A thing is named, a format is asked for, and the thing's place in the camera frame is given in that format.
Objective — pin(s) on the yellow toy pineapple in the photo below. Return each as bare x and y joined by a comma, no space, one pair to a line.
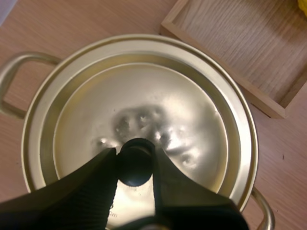
302,4

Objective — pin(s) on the gold lid with black knob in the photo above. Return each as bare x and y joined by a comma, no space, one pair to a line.
144,100

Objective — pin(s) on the shallow wooden tray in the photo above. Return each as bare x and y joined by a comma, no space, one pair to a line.
251,52

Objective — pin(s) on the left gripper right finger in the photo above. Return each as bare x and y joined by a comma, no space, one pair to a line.
192,206

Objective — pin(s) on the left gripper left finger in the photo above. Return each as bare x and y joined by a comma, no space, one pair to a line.
72,203

